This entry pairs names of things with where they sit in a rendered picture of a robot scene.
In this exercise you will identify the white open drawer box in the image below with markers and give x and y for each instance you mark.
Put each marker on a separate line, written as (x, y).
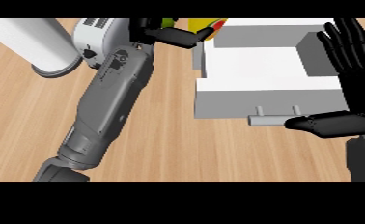
(256, 63)

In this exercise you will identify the white cylinder roll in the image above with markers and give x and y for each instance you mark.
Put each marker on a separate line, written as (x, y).
(33, 41)

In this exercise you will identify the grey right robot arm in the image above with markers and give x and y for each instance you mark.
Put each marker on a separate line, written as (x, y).
(357, 160)

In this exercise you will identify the white drawer front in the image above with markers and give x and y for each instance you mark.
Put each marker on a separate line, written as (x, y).
(267, 102)

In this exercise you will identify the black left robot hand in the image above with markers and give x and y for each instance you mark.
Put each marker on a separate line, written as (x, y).
(176, 37)

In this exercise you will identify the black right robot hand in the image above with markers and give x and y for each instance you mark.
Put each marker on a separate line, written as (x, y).
(351, 73)

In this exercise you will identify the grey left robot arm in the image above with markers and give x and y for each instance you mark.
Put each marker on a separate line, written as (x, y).
(111, 96)

